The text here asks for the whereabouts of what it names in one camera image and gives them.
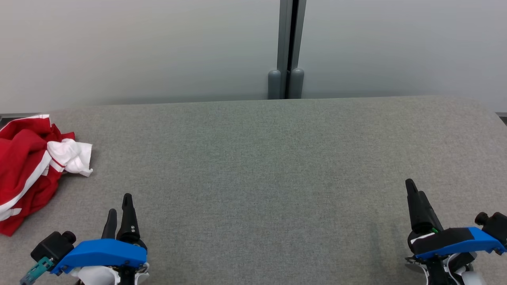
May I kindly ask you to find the grey rounded column cap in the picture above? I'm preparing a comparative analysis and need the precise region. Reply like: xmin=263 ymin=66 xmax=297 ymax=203
xmin=268 ymin=70 xmax=282 ymax=99
xmin=288 ymin=68 xmax=305 ymax=99

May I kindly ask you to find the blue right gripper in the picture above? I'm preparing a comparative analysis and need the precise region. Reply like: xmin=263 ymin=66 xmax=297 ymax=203
xmin=405 ymin=179 xmax=507 ymax=285

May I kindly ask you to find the grey partition column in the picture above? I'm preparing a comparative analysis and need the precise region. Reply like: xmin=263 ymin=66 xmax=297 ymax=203
xmin=276 ymin=0 xmax=307 ymax=99

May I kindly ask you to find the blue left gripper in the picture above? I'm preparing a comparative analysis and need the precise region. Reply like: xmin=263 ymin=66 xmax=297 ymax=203
xmin=51 ymin=193 xmax=150 ymax=285

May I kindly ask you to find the left camera cable green plug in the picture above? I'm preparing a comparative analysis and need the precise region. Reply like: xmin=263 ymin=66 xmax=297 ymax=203
xmin=20 ymin=256 xmax=55 ymax=285

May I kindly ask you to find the red white number jersey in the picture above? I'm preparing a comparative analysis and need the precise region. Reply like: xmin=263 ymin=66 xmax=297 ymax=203
xmin=0 ymin=114 xmax=93 ymax=177

